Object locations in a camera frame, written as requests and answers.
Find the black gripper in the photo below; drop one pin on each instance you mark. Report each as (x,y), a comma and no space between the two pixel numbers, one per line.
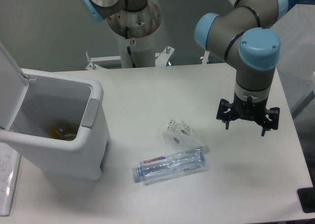
(268,119)

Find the white plastic wrapper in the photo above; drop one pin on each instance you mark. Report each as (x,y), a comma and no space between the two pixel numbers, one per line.
(179,136)

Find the clear plastic water bottle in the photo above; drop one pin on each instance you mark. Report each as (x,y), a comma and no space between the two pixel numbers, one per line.
(165,166)

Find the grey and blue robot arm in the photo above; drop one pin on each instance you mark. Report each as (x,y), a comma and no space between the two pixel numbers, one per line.
(243,39)

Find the white trash can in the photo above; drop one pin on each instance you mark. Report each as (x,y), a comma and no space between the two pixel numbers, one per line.
(55,121)

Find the yellow trash inside can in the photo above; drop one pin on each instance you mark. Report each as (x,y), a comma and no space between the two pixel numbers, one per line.
(63,131)

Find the white trash can lid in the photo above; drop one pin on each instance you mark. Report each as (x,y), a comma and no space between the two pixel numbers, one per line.
(13,87)

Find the white covered side table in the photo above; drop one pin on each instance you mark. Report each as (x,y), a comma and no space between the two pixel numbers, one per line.
(296,67)

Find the black device at table edge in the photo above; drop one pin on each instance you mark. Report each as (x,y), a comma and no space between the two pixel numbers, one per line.
(307,199)

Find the paper sheet in plastic sleeve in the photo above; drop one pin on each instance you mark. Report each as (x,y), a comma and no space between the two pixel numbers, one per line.
(9,168)

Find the white metal base frame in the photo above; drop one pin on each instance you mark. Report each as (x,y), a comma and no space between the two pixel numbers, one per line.
(162,59)

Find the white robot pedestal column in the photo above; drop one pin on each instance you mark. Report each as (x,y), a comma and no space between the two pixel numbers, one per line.
(135,32)

